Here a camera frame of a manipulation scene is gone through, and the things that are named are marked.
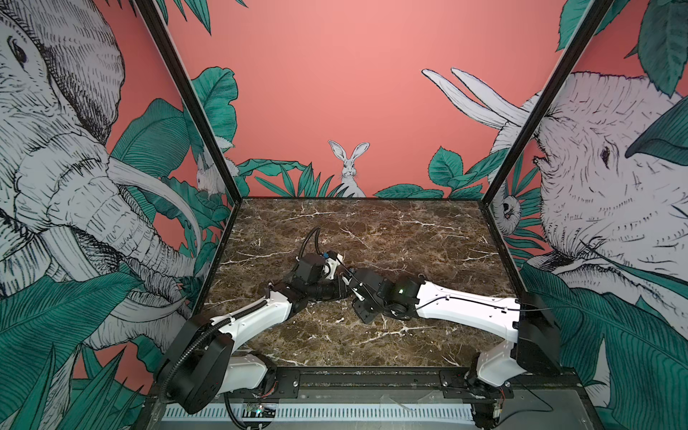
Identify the black corner frame post left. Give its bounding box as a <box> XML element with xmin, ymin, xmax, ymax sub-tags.
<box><xmin>134</xmin><ymin>0</ymin><xmax>243</xmax><ymax>208</ymax></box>

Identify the black corrugated left cable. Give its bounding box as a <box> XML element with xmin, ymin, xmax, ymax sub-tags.
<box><xmin>158</xmin><ymin>300</ymin><xmax>270</xmax><ymax>401</ymax></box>

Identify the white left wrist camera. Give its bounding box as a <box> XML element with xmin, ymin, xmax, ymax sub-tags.
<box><xmin>322</xmin><ymin>251</ymin><xmax>345</xmax><ymax>281</ymax></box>

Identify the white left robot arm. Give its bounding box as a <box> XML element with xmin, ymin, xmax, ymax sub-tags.
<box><xmin>154</xmin><ymin>251</ymin><xmax>351</xmax><ymax>414</ymax></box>

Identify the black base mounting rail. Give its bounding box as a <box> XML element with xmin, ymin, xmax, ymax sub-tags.
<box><xmin>269</xmin><ymin>367</ymin><xmax>513</xmax><ymax>402</ymax></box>

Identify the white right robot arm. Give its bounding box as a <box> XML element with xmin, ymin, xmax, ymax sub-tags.
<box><xmin>341</xmin><ymin>269</ymin><xmax>562</xmax><ymax>388</ymax></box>

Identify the black corner frame post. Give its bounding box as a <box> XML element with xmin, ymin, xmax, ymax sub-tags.
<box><xmin>480</xmin><ymin>0</ymin><xmax>614</xmax><ymax>209</ymax></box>
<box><xmin>134</xmin><ymin>0</ymin><xmax>243</xmax><ymax>208</ymax></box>

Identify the white perforated strip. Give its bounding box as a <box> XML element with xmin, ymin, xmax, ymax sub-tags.
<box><xmin>160</xmin><ymin>402</ymin><xmax>475</xmax><ymax>425</ymax></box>

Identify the thin black right cable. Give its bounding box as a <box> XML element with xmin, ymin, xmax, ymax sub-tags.
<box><xmin>413</xmin><ymin>295</ymin><xmax>555</xmax><ymax>318</ymax></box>

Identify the small green circuit board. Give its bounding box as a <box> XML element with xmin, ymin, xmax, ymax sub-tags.
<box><xmin>243</xmin><ymin>404</ymin><xmax>277</xmax><ymax>420</ymax></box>

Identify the black corner frame post right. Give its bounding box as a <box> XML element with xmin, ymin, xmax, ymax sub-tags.
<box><xmin>480</xmin><ymin>0</ymin><xmax>614</xmax><ymax>209</ymax></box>

